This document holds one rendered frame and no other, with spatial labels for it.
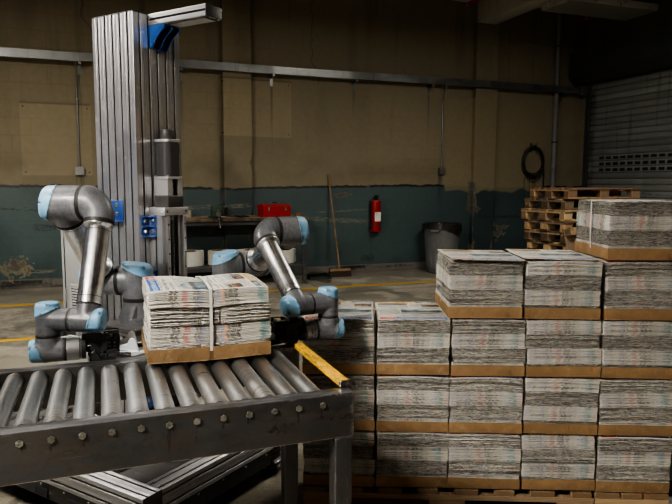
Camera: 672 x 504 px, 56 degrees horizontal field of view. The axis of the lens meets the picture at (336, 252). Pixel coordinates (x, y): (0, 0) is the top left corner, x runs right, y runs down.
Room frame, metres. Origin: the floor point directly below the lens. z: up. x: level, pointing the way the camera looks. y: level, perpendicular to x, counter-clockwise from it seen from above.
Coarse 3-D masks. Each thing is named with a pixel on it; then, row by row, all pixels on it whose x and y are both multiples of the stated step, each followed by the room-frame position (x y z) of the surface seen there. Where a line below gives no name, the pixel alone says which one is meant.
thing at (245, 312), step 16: (224, 288) 1.92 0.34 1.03; (240, 288) 1.94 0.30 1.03; (256, 288) 1.96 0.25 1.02; (224, 304) 1.92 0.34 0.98; (240, 304) 1.94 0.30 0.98; (256, 304) 1.96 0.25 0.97; (224, 320) 1.92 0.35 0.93; (240, 320) 1.94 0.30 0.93; (256, 320) 1.96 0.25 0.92; (224, 336) 1.93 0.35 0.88; (240, 336) 1.95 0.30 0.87; (256, 336) 1.96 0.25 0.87
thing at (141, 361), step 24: (120, 360) 1.92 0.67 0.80; (144, 360) 1.92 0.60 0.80; (0, 384) 1.78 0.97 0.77; (24, 384) 1.80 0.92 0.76; (48, 384) 1.83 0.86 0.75; (72, 384) 1.85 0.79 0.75; (96, 384) 1.87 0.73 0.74; (120, 384) 1.90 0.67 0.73; (144, 384) 1.92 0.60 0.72; (168, 384) 1.95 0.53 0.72; (192, 384) 1.97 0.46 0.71; (216, 384) 2.00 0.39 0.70
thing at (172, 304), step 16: (144, 288) 2.00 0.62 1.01; (160, 288) 1.90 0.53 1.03; (176, 288) 1.90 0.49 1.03; (192, 288) 1.92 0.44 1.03; (144, 304) 2.06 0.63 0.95; (160, 304) 1.85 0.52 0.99; (176, 304) 1.87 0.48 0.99; (192, 304) 1.89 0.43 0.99; (144, 320) 2.08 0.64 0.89; (160, 320) 1.86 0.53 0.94; (176, 320) 1.87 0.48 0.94; (192, 320) 1.89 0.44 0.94; (144, 336) 2.03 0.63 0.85; (160, 336) 1.86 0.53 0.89; (176, 336) 1.87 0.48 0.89; (192, 336) 1.89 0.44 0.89
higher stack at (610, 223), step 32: (608, 224) 2.40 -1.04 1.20; (640, 224) 2.38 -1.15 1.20; (608, 288) 2.37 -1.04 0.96; (640, 288) 2.37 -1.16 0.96; (608, 320) 2.40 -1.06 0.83; (640, 320) 2.39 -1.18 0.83; (608, 352) 2.38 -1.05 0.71; (640, 352) 2.37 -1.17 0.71; (608, 384) 2.38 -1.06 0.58; (640, 384) 2.38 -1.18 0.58; (608, 416) 2.38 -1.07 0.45; (640, 416) 2.37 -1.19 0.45; (608, 448) 2.37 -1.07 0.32; (640, 448) 2.37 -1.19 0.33; (608, 480) 2.38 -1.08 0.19; (640, 480) 2.37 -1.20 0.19
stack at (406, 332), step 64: (384, 320) 2.41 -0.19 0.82; (448, 320) 2.40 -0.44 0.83; (512, 320) 2.40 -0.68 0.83; (576, 320) 2.39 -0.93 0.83; (320, 384) 2.42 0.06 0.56; (384, 384) 2.41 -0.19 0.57; (448, 384) 2.40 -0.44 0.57; (512, 384) 2.39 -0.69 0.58; (576, 384) 2.38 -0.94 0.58; (320, 448) 2.43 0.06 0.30; (384, 448) 2.42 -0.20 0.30; (448, 448) 2.42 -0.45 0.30; (512, 448) 2.39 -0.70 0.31; (576, 448) 2.38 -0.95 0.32
